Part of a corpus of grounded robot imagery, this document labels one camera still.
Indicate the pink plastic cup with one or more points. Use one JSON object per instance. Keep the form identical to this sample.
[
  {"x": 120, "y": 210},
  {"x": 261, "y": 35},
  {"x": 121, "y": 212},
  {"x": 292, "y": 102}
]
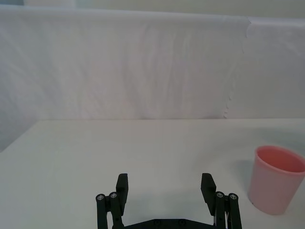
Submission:
[{"x": 274, "y": 183}]

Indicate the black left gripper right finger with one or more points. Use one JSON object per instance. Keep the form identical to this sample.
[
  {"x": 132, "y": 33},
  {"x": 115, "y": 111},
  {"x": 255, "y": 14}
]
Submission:
[{"x": 209, "y": 190}]

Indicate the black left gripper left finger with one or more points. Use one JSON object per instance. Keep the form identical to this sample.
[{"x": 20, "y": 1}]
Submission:
[{"x": 121, "y": 190}]

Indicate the white curtain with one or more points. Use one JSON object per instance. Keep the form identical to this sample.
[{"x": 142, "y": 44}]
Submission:
[{"x": 143, "y": 64}]

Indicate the white table cloth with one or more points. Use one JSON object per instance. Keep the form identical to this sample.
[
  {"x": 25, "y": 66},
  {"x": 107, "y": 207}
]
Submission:
[{"x": 152, "y": 162}]

